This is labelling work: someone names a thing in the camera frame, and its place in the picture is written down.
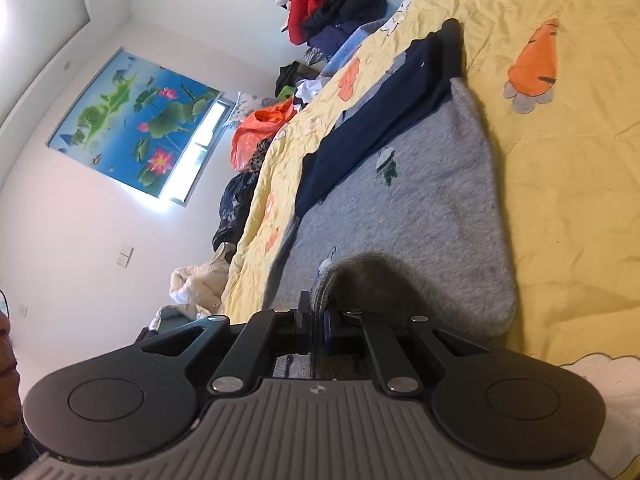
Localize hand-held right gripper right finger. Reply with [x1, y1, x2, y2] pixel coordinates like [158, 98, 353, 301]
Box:
[322, 307, 494, 397]

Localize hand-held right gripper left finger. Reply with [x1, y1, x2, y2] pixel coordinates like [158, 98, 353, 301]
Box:
[135, 290, 322, 399]

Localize grey sweater with navy sleeves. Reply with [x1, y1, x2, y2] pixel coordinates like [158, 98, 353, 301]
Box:
[260, 19, 519, 381]

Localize dark patterned clothes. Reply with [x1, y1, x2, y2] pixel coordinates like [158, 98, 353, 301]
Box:
[212, 172, 262, 252]

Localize cream padded jacket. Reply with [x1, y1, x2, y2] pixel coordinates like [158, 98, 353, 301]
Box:
[170, 242, 237, 319]

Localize leopard print cloth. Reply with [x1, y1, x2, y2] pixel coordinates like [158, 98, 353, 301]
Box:
[245, 140, 274, 177]

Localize orange plastic bag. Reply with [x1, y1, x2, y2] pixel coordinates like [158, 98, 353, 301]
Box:
[230, 97, 299, 171]

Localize window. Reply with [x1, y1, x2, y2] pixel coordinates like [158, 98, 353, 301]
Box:
[160, 97, 236, 209]

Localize floral pillow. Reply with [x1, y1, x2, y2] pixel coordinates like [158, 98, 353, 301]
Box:
[222, 92, 264, 129]

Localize white crumpled cloth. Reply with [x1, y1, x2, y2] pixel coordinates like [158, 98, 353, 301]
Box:
[292, 77, 327, 107]

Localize dark olive cloth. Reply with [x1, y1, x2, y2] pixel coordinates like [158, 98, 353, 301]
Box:
[275, 60, 319, 101]

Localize lotus print window blind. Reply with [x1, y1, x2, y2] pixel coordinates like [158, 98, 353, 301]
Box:
[46, 47, 224, 197]

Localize light blue cloth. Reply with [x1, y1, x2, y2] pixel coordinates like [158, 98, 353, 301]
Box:
[320, 17, 397, 79]

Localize yellow carrot print bedspread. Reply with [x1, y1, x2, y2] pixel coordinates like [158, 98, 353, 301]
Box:
[220, 0, 640, 480]

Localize navy blue garment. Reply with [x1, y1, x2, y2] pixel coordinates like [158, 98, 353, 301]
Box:
[305, 20, 362, 54]

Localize person's face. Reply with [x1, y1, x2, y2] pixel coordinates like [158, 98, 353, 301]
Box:
[0, 285, 24, 442]

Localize black padded garment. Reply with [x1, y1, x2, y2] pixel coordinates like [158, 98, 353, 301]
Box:
[300, 0, 389, 37]

